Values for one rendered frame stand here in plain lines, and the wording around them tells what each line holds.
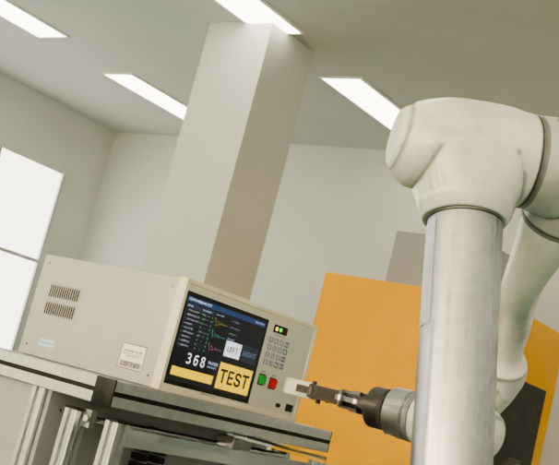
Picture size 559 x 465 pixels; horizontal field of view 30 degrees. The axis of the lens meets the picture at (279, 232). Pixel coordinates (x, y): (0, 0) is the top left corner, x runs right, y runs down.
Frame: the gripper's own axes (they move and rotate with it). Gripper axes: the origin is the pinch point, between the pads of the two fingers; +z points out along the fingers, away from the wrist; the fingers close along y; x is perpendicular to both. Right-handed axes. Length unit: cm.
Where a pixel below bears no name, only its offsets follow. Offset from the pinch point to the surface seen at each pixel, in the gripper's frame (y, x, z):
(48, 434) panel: -39.5, -19.1, 21.5
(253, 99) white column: 275, 163, 273
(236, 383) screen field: -7.5, -2.2, 9.5
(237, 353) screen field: -9.6, 3.2, 9.5
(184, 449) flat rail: -21.5, -15.9, 5.9
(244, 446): 3.0, -13.6, 11.6
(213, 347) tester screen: -17.0, 3.0, 9.5
